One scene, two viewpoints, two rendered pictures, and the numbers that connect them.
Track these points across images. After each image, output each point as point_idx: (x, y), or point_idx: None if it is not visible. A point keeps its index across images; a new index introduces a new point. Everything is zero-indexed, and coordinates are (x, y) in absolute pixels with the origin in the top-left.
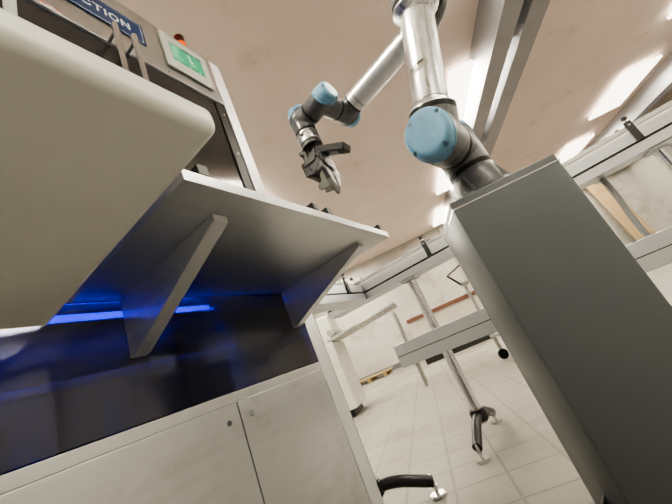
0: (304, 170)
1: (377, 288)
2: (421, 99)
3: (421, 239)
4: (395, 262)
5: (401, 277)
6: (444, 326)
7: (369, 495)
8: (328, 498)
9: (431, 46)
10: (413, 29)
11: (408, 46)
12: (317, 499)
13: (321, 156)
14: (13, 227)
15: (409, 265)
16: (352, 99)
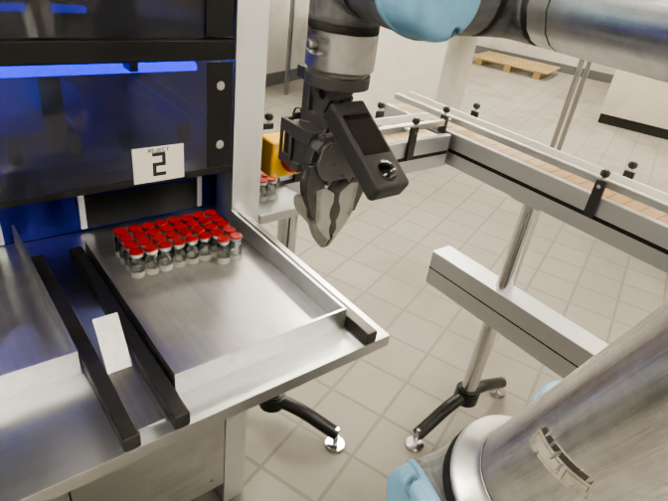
0: (281, 136)
1: (471, 166)
2: (485, 494)
3: (603, 177)
4: (534, 156)
5: (517, 192)
6: (512, 304)
7: (226, 456)
8: (161, 468)
9: (658, 488)
10: None
11: (611, 391)
12: (145, 471)
13: (318, 162)
14: None
15: (545, 190)
16: (537, 24)
